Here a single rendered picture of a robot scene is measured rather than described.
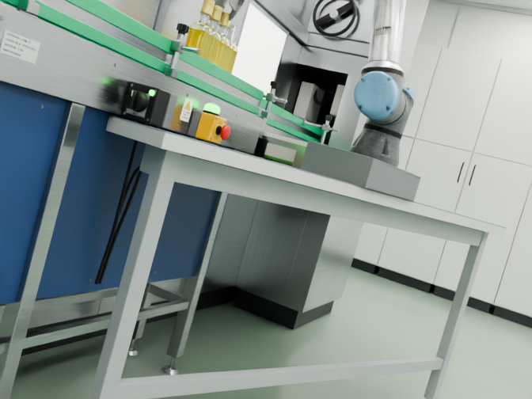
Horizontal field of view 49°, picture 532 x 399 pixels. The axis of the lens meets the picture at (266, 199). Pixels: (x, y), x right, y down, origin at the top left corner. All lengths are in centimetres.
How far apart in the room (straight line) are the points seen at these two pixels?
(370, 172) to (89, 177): 73
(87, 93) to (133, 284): 40
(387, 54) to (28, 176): 96
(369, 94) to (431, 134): 392
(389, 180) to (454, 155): 381
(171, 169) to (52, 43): 33
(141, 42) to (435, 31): 499
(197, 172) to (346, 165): 52
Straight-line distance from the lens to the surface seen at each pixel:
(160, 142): 117
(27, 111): 119
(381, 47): 167
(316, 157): 172
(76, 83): 124
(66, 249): 137
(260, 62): 251
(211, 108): 158
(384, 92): 160
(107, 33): 132
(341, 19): 292
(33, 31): 115
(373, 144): 172
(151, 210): 123
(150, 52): 144
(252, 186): 138
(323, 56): 290
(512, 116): 550
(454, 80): 559
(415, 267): 548
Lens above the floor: 75
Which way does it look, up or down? 4 degrees down
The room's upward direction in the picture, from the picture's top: 16 degrees clockwise
